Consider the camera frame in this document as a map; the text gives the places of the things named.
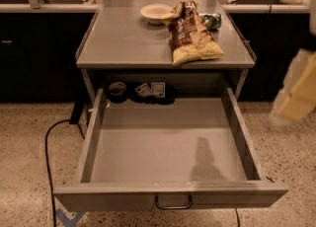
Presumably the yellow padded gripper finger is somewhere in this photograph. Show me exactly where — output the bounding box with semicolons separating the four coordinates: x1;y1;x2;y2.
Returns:
270;49;316;126

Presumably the grey top drawer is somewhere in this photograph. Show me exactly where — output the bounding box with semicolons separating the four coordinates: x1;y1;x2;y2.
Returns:
54;88;288;211

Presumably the grey drawer cabinet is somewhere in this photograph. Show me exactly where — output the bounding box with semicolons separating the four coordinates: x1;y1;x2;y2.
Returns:
77;0;255;106

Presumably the dark counter right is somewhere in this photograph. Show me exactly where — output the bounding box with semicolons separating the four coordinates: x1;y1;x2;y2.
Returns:
228;10;316;102

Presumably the dark counter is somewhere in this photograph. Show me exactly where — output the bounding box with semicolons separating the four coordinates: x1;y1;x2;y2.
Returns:
0;11;95;103
228;10;316;102

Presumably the green snack packet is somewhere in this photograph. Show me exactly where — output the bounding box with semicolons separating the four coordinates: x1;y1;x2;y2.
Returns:
199;13;222;31

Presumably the brown yellow chip bag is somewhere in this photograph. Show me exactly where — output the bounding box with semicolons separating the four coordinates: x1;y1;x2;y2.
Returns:
161;0;224;65

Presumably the white bowl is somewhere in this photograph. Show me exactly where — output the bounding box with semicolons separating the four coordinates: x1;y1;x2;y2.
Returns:
140;4;172;25

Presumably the black tape roll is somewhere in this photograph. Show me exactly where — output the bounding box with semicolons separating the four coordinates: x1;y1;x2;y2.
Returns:
107;82;127;104

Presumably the blue tape floor marker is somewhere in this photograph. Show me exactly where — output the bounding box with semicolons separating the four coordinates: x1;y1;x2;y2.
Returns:
55;208;85;227

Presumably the dark counter left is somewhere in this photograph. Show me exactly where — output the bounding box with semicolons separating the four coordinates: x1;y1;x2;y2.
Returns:
0;11;95;103

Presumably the black floor cable left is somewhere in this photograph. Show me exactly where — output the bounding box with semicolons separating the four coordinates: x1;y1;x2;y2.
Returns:
44;118;87;227

